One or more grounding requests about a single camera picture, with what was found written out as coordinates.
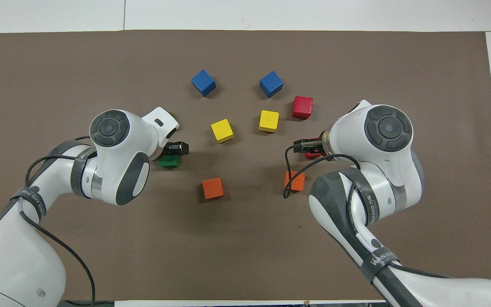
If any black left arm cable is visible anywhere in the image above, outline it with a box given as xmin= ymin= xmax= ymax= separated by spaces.
xmin=19 ymin=136 xmax=97 ymax=307

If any brown table mat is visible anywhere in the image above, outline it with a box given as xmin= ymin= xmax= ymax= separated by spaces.
xmin=0 ymin=29 xmax=491 ymax=301

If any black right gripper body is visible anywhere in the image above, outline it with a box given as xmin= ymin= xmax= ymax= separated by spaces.
xmin=293 ymin=137 xmax=325 ymax=154

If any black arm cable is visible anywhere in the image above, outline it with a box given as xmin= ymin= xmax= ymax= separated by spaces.
xmin=19 ymin=136 xmax=97 ymax=307
xmin=282 ymin=143 xmax=362 ymax=199

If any blue wooden cube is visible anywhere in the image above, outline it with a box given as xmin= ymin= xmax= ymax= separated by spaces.
xmin=191 ymin=69 xmax=217 ymax=97
xmin=259 ymin=70 xmax=284 ymax=98

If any green wooden cube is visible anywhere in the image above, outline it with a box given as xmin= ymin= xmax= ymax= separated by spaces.
xmin=157 ymin=154 xmax=181 ymax=169

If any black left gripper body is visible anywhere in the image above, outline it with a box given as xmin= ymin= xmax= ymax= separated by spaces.
xmin=160 ymin=141 xmax=189 ymax=157

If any red wooden cube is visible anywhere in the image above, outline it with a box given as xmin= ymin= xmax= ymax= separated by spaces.
xmin=304 ymin=136 xmax=328 ymax=160
xmin=292 ymin=96 xmax=314 ymax=120

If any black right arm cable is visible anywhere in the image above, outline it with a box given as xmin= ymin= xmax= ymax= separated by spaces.
xmin=282 ymin=143 xmax=362 ymax=199

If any yellow wooden cube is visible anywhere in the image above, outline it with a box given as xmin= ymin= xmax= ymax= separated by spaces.
xmin=211 ymin=119 xmax=234 ymax=143
xmin=258 ymin=110 xmax=280 ymax=133

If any orange wooden cube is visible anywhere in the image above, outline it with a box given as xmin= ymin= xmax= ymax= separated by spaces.
xmin=202 ymin=177 xmax=225 ymax=200
xmin=283 ymin=171 xmax=306 ymax=192

